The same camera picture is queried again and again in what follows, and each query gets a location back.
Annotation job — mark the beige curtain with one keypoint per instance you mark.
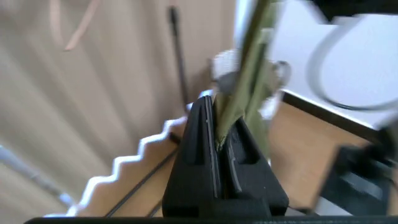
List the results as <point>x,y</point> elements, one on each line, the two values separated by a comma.
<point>93,93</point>

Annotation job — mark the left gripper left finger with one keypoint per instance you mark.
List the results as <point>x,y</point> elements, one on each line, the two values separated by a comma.
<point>196,168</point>

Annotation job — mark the green sleeveless top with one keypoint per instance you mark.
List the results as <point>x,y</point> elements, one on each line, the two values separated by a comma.
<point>248,77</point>

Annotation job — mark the pink clothes hanger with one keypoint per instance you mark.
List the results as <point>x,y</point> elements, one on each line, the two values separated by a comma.
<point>77,34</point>

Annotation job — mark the black clothes rack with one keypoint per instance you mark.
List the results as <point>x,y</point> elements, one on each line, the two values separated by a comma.
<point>178,46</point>

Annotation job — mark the white laundry basket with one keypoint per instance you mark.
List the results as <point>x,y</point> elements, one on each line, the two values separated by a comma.
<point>224,62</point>

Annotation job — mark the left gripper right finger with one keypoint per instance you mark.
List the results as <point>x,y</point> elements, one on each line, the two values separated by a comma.
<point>255,180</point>

